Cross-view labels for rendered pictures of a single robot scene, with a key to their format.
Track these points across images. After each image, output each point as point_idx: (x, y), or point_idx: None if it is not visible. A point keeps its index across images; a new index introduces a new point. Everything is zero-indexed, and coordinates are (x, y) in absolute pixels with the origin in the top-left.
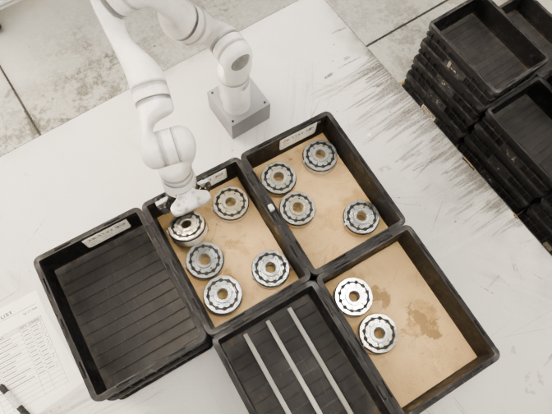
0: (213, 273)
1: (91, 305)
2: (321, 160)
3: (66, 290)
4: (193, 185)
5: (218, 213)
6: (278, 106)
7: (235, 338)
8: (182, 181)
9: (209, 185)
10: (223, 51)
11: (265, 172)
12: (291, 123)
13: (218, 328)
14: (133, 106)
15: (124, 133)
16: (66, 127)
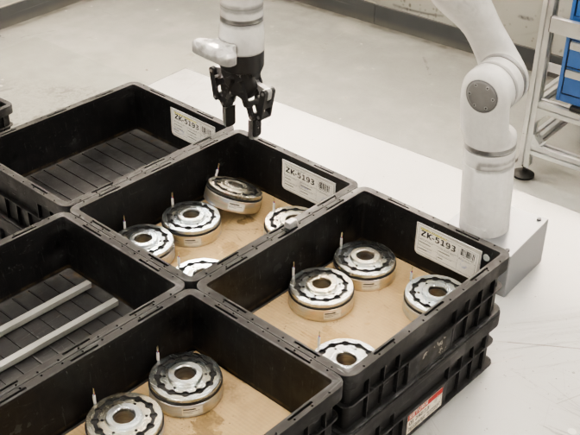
0: (173, 226)
1: (98, 160)
2: (425, 293)
3: (113, 141)
4: (237, 43)
5: (270, 214)
6: (534, 302)
7: (82, 279)
8: (226, 9)
9: (262, 94)
10: (476, 66)
11: (366, 245)
12: (513, 324)
13: (81, 214)
14: (420, 172)
15: (373, 174)
16: (350, 134)
